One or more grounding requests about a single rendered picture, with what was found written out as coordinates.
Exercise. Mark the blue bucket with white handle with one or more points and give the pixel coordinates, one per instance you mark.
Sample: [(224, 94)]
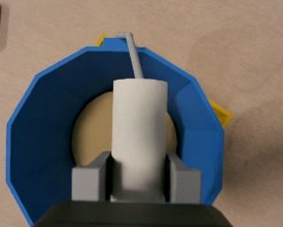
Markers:
[(159, 108)]

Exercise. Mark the yellow shallow tray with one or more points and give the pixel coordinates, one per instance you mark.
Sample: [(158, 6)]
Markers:
[(223, 115)]

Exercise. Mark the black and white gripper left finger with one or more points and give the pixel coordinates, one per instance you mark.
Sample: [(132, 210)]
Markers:
[(93, 182)]

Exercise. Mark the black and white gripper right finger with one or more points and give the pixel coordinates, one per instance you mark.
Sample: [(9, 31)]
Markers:
[(182, 185)]

